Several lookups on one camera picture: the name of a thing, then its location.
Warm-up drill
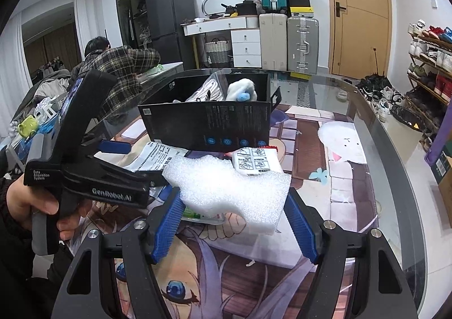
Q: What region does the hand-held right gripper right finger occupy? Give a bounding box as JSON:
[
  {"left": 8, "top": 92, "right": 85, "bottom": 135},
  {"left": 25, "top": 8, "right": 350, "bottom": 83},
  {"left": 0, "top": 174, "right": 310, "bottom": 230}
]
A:
[{"left": 284, "top": 189, "right": 417, "bottom": 319}]

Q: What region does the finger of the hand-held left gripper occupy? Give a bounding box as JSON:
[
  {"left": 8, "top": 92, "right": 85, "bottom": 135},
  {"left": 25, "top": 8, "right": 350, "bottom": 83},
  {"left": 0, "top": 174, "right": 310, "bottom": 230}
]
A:
[
  {"left": 81, "top": 140, "right": 134, "bottom": 164},
  {"left": 92, "top": 154, "right": 170, "bottom": 187}
]

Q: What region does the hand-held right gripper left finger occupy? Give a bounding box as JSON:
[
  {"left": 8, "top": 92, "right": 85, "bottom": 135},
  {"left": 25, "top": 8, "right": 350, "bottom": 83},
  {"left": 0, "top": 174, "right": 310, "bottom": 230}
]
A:
[{"left": 51, "top": 186, "right": 186, "bottom": 319}]

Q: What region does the green packet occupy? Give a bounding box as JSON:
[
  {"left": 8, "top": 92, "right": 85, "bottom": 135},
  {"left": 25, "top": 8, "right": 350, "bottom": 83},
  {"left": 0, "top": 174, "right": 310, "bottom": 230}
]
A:
[{"left": 182, "top": 206, "right": 227, "bottom": 225}]

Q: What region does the white printed paper sheet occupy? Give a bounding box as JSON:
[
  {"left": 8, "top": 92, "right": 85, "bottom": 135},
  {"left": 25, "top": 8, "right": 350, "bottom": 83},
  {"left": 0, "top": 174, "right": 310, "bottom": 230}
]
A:
[{"left": 123, "top": 141, "right": 189, "bottom": 173}]

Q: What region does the white foam sheet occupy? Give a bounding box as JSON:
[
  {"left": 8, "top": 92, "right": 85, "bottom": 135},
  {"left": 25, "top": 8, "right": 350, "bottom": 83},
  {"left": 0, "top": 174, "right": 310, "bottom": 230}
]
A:
[{"left": 162, "top": 154, "right": 292, "bottom": 236}]

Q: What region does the red and white packet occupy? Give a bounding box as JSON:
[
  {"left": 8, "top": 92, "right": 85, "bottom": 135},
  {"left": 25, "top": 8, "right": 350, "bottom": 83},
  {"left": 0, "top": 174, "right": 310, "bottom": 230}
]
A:
[{"left": 231, "top": 146, "right": 284, "bottom": 177}]

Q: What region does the black cardboard box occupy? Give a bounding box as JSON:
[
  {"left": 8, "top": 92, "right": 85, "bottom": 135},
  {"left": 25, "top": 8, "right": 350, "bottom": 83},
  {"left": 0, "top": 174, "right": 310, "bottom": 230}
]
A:
[{"left": 138, "top": 70, "right": 282, "bottom": 153}]

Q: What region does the striped bag of white laces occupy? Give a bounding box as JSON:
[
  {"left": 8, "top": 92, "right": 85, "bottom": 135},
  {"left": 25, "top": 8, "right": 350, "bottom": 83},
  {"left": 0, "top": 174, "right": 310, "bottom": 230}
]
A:
[{"left": 192, "top": 72, "right": 227, "bottom": 102}]

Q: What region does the person's left forearm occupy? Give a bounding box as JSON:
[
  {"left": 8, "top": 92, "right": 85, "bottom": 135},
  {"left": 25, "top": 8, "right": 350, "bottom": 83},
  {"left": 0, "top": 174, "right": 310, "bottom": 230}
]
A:
[{"left": 0, "top": 220, "right": 75, "bottom": 319}]

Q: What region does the person's left hand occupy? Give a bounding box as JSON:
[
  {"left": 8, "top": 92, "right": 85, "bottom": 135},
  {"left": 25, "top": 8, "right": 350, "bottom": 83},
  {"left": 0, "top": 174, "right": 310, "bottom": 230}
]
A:
[{"left": 5, "top": 175, "right": 91, "bottom": 242}]

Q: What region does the grey clothes pile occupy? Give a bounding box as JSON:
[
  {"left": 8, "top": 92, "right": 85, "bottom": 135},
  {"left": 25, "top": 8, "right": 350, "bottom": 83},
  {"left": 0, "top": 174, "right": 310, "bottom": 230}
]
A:
[{"left": 21, "top": 68, "right": 82, "bottom": 118}]

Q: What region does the green plastic toy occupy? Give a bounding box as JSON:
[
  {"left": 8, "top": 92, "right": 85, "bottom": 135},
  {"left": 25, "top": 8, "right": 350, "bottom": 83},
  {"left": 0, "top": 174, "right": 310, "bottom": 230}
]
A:
[{"left": 18, "top": 117, "right": 39, "bottom": 138}]

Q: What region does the printed cartoon table mat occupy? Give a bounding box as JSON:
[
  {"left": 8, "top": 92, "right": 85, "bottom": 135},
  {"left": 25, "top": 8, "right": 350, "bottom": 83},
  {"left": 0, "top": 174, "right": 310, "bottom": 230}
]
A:
[{"left": 71, "top": 107, "right": 382, "bottom": 319}]

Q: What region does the white curtain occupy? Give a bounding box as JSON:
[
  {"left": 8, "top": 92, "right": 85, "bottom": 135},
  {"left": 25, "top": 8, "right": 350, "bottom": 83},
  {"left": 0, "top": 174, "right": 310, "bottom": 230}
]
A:
[{"left": 73, "top": 0, "right": 98, "bottom": 65}]

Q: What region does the grey table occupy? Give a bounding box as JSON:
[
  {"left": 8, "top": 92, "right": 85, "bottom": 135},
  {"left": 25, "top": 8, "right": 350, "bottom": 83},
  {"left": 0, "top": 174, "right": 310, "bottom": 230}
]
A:
[{"left": 139, "top": 62, "right": 185, "bottom": 83}]

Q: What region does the wicker basket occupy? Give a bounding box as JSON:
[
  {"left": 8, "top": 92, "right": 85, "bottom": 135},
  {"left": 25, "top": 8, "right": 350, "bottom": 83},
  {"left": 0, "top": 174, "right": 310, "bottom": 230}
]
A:
[{"left": 205, "top": 40, "right": 232, "bottom": 65}]

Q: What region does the dark grey fridge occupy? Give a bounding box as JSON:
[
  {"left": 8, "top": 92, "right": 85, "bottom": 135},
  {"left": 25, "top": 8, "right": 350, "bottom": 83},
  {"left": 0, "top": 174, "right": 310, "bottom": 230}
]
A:
[{"left": 145, "top": 0, "right": 196, "bottom": 70}]

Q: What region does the trash bin with black bag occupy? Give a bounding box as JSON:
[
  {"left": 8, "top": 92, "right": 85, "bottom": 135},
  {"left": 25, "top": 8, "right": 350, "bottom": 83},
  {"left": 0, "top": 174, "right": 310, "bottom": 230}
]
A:
[{"left": 386, "top": 104, "right": 426, "bottom": 150}]

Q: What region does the large cardboard box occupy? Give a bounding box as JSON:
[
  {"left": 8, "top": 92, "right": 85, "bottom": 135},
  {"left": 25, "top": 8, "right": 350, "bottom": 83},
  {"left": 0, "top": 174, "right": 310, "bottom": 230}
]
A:
[{"left": 438, "top": 163, "right": 452, "bottom": 207}]

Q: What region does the pile of shoes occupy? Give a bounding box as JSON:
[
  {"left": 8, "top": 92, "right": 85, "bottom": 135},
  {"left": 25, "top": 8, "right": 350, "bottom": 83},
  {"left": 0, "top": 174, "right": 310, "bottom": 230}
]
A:
[{"left": 355, "top": 73, "right": 405, "bottom": 118}]

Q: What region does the purple box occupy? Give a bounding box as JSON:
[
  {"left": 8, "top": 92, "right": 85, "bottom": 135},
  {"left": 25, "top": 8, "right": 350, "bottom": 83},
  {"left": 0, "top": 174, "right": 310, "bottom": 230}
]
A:
[{"left": 424, "top": 117, "right": 452, "bottom": 178}]

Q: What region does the white desk with drawers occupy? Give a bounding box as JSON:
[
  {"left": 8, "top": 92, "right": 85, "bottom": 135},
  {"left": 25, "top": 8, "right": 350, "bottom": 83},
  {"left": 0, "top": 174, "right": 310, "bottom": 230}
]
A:
[{"left": 181, "top": 17, "right": 262, "bottom": 68}]

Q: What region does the black umbrella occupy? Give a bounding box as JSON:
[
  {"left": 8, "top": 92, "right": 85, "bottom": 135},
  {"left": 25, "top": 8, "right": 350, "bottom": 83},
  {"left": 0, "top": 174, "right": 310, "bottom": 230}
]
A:
[{"left": 364, "top": 48, "right": 389, "bottom": 87}]

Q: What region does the oval mirror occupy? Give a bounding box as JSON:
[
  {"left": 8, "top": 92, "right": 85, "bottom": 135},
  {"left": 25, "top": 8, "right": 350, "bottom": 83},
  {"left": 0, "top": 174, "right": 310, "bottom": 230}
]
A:
[{"left": 202, "top": 0, "right": 248, "bottom": 17}]

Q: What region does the silver suitcase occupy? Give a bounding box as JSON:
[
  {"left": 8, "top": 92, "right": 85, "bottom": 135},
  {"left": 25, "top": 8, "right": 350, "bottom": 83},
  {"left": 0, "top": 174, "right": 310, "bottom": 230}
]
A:
[{"left": 287, "top": 16, "right": 319, "bottom": 74}]

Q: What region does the beige suitcase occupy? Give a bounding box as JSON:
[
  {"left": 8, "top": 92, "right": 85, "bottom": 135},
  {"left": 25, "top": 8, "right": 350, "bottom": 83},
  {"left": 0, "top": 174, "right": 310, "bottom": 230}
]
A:
[{"left": 259, "top": 14, "right": 288, "bottom": 71}]

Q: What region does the black bag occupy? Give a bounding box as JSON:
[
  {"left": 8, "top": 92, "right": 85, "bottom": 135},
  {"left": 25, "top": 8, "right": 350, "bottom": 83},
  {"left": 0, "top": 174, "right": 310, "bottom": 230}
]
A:
[{"left": 235, "top": 1, "right": 258, "bottom": 16}]

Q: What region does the shoe rack with shoes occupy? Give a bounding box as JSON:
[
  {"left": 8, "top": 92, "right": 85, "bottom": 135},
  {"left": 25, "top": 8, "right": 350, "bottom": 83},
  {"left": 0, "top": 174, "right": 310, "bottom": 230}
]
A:
[{"left": 406, "top": 20, "right": 452, "bottom": 118}]

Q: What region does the wooden door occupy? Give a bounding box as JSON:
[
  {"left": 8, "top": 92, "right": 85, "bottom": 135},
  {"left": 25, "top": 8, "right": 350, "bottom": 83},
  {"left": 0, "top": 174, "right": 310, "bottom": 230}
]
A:
[{"left": 324, "top": 0, "right": 392, "bottom": 77}]

